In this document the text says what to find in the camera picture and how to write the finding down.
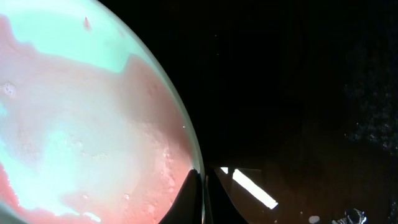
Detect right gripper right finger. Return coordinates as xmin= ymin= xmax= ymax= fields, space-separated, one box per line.
xmin=205 ymin=170 xmax=248 ymax=224

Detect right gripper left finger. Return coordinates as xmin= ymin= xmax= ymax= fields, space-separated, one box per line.
xmin=159 ymin=169 xmax=203 ymax=224

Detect mint plate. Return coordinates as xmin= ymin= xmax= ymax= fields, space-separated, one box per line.
xmin=1 ymin=0 xmax=203 ymax=223

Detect round black tray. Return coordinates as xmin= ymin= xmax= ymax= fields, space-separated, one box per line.
xmin=105 ymin=1 xmax=397 ymax=223

